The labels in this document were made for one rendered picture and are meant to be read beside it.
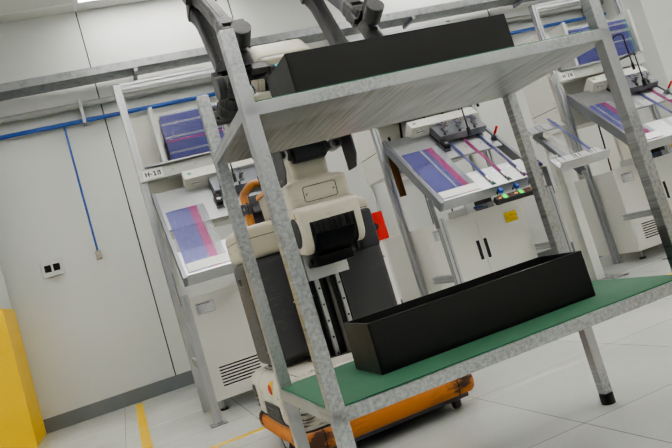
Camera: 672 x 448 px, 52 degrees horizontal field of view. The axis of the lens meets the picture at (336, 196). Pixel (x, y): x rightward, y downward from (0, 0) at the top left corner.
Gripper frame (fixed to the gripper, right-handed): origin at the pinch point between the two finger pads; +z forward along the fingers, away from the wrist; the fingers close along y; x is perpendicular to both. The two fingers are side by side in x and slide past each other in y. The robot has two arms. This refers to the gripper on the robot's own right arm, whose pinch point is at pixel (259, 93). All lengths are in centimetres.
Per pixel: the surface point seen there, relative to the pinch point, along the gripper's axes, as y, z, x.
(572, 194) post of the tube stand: 224, -22, 169
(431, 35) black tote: 29, 28, -41
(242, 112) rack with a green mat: -22, 42, -44
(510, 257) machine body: 182, -8, 201
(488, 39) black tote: 44, 31, -39
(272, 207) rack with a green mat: -21, 60, -36
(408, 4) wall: 264, -287, 245
